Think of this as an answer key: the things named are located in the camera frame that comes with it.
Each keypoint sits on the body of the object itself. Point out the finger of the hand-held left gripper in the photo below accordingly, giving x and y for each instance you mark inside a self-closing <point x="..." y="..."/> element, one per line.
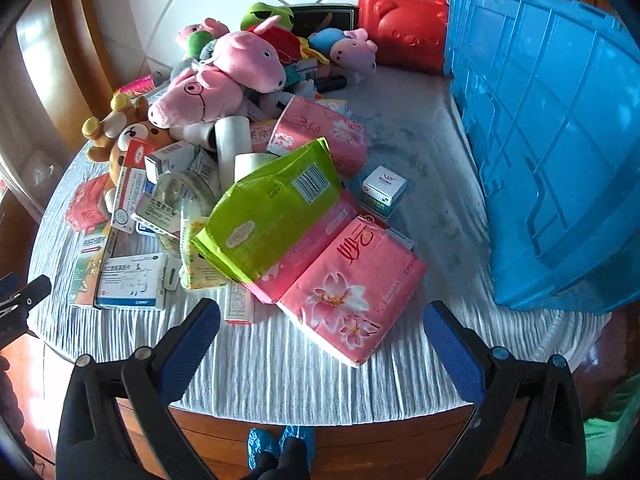
<point x="32" y="294"/>

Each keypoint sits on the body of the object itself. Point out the green tissue pack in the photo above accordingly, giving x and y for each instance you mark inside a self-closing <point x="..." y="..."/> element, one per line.
<point x="265" y="210"/>

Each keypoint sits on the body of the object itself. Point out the clear glass jar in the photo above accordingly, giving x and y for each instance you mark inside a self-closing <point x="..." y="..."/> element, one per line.
<point x="185" y="185"/>

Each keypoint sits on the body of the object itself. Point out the black flat box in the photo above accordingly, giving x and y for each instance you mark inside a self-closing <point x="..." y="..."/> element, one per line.
<point x="320" y="20"/>

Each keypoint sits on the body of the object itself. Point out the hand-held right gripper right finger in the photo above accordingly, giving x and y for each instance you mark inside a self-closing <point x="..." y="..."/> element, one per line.
<point x="452" y="355"/>

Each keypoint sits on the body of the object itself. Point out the brown wooden furniture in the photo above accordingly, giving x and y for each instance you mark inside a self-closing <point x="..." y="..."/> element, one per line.
<point x="85" y="35"/>

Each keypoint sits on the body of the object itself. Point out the blue shoe cover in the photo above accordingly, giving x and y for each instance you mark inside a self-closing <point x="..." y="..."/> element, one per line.
<point x="298" y="439"/>
<point x="259" y="441"/>

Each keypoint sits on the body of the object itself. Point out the brown bear plush white muzzle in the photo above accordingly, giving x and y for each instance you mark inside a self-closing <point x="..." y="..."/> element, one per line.
<point x="140" y="142"/>

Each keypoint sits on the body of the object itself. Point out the pink cylindrical can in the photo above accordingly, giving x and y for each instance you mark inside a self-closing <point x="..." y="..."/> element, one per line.
<point x="137" y="85"/>

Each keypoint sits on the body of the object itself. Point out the tan bear plush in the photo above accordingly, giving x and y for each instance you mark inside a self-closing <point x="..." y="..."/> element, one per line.
<point x="107" y="127"/>

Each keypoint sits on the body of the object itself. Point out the green plastic bag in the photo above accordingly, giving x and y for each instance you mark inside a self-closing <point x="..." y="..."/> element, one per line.
<point x="610" y="430"/>

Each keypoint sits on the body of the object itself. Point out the white paper roll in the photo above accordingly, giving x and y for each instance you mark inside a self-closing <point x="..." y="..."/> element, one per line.
<point x="252" y="162"/>

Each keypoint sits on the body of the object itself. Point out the red white medicine box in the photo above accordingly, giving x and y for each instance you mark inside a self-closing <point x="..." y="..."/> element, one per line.
<point x="131" y="180"/>

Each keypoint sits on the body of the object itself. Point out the pink pig plush red dress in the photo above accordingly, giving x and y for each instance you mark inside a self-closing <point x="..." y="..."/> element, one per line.
<point x="250" y="60"/>

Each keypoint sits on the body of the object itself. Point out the yellow wipes packet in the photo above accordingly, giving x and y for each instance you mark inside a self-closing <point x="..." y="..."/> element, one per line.
<point x="197" y="260"/>

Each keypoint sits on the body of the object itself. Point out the pink pig plush blue shirt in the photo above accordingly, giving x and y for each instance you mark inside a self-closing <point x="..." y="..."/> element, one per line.
<point x="350" y="50"/>

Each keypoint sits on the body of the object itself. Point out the round desktop with white cloth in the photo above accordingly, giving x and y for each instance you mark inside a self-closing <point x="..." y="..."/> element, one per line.
<point x="425" y="125"/>

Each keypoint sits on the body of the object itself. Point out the small white green cube box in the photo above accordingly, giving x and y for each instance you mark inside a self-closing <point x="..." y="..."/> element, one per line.
<point x="382" y="190"/>

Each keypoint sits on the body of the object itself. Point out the small red white box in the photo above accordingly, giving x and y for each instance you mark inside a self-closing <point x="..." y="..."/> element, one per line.
<point x="239" y="302"/>

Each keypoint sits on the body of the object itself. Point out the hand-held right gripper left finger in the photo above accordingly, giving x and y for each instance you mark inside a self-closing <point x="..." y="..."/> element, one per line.
<point x="192" y="342"/>

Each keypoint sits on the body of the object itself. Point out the white green medicine box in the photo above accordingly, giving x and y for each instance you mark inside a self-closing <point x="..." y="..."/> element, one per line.
<point x="159" y="212"/>

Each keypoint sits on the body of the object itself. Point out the green frog plush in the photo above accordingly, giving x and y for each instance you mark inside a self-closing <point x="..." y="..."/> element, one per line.
<point x="262" y="12"/>

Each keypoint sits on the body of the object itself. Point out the blue white medicine box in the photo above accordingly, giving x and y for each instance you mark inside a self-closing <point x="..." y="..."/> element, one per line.
<point x="132" y="282"/>

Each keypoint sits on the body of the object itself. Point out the blue plastic crate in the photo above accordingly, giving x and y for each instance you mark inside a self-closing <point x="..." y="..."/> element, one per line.
<point x="545" y="150"/>

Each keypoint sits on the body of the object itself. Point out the green orange medicine box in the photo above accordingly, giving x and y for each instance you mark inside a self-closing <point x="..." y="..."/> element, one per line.
<point x="92" y="270"/>

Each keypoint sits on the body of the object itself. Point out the pink flowered tissue pack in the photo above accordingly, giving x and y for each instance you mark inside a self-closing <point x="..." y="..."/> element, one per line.
<point x="350" y="300"/>
<point x="261" y="136"/>
<point x="87" y="205"/>
<point x="305" y="255"/>
<point x="320" y="130"/>

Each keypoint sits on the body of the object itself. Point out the pink pig plush teal shirt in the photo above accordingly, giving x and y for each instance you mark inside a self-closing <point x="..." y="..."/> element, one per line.
<point x="185" y="100"/>

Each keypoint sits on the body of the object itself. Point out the red bear-shaped suitcase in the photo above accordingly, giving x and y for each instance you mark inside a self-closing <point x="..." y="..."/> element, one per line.
<point x="405" y="30"/>

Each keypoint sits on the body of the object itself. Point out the pink pig plush green dress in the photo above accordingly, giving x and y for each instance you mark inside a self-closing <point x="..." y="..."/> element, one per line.
<point x="200" y="37"/>

